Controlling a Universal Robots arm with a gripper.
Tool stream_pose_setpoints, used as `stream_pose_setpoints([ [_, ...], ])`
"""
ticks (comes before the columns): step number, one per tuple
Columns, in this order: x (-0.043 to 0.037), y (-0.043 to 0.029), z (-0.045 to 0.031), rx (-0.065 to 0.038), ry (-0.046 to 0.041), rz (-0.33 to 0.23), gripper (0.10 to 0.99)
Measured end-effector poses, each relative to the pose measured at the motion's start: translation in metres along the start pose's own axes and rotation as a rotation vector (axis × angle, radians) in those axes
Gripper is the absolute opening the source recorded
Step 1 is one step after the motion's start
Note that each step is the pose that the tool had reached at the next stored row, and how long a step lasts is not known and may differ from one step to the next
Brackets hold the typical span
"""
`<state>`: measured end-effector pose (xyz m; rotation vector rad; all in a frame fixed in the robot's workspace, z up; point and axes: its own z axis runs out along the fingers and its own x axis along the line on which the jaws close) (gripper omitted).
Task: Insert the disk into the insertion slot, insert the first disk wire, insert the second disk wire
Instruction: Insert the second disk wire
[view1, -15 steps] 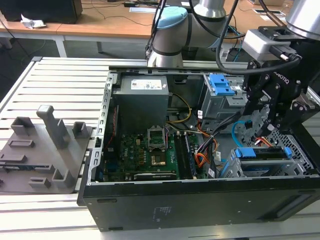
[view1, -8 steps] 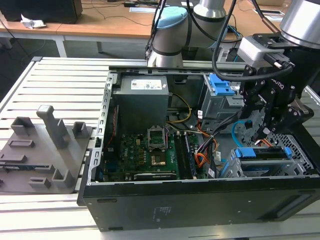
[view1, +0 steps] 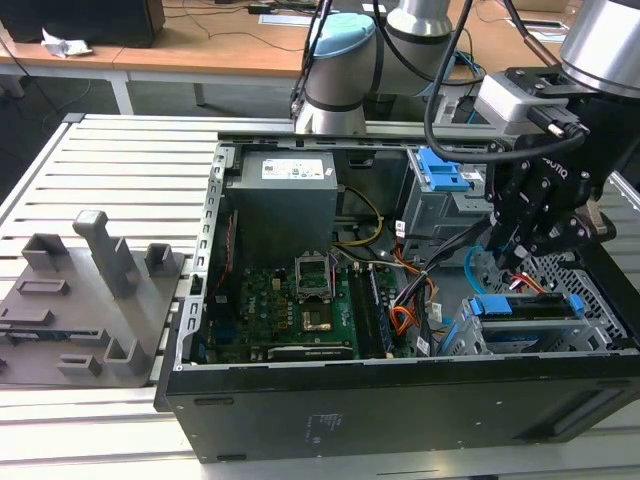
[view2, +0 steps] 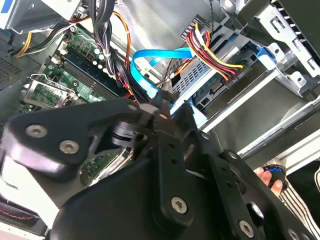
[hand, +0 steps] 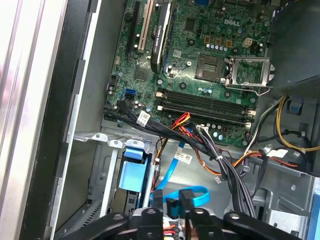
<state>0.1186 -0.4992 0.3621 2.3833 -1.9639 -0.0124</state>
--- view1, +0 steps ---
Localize hard disk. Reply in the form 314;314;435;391
468;292;584;352

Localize red yellow disk power wire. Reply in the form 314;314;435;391
504;269;550;297

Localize green motherboard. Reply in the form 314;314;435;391
239;259;401;361

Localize grey power supply unit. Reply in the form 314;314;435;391
223;150;337;257

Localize blue plastic cage latch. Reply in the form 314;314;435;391
418;146;472;192

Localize blue cable behind arm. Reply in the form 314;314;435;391
452;49;489;124

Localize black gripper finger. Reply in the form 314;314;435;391
514;207;601;271
485;158;551;274

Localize orange flat wire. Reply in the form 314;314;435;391
390;304;424;335

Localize grey perforated disk bay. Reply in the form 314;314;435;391
437;292;627;357

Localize grey metal drive cage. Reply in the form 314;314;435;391
399;147;497;266

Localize crumpled white paper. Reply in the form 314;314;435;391
40;27;95;59

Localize black graphics card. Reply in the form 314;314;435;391
267;341;354;362

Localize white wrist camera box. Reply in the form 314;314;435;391
472;72;571;137

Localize black wire bundle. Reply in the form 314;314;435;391
392;219;494;311

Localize CPU socket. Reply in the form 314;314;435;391
299;308;335;334

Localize yellow black power wires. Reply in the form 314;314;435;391
333;185;385;249

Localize orange red wire bundle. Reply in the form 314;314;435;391
392;244;436;281

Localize wooden desk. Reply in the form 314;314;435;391
0;0;594;117

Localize grey parts rack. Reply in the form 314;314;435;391
0;209;194;389

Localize black RAM slot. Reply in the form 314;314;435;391
348;264;374;359

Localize RAM stick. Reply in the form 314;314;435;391
368;267;394;357

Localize black open PC case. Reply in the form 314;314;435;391
153;130;640;464

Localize white paper sheet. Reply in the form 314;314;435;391
258;13;310;27

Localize black box on desk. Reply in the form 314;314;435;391
0;0;166;49

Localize thick black gripper cable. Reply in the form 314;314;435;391
423;0;506;164

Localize metal socket cover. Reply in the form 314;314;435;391
293;253;334;301

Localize blue disk data wire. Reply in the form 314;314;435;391
463;243;490;297

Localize black arm base cables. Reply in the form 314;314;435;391
289;0;334;121

